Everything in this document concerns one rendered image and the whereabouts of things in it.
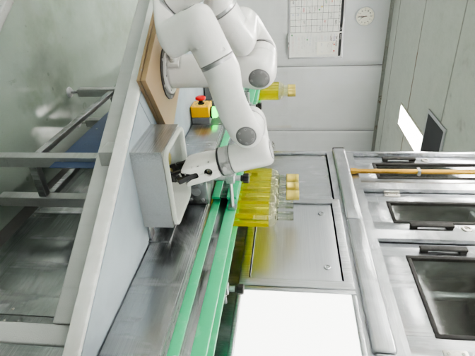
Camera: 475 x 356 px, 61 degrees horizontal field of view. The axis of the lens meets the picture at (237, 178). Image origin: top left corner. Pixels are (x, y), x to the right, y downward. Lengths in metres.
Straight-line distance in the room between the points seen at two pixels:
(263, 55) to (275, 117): 6.40
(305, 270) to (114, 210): 0.63
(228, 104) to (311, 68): 6.38
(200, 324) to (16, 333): 0.37
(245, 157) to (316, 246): 0.50
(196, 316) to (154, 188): 0.32
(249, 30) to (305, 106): 6.39
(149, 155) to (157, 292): 0.32
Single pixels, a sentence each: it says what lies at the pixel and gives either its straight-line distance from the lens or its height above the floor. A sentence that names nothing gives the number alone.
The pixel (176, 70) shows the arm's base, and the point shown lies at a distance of 1.17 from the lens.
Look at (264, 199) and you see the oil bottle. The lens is 1.29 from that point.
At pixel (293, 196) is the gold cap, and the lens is 1.35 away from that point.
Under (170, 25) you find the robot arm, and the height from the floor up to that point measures 0.86.
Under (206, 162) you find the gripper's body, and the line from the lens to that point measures 1.01.
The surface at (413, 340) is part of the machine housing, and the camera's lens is 1.21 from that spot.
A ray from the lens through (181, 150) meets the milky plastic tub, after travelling 1.12.
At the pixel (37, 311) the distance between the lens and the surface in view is 1.36.
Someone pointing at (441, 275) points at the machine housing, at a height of 1.60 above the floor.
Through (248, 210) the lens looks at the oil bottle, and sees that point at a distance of 1.26.
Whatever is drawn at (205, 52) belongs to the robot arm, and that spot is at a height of 0.94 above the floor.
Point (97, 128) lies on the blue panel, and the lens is 1.71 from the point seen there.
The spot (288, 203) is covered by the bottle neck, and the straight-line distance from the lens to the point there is 1.31.
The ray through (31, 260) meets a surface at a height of 0.26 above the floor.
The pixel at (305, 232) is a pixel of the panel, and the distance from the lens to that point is 1.41.
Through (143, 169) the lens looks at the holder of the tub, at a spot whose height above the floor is 0.78.
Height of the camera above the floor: 1.12
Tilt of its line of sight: 7 degrees down
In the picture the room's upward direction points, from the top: 91 degrees clockwise
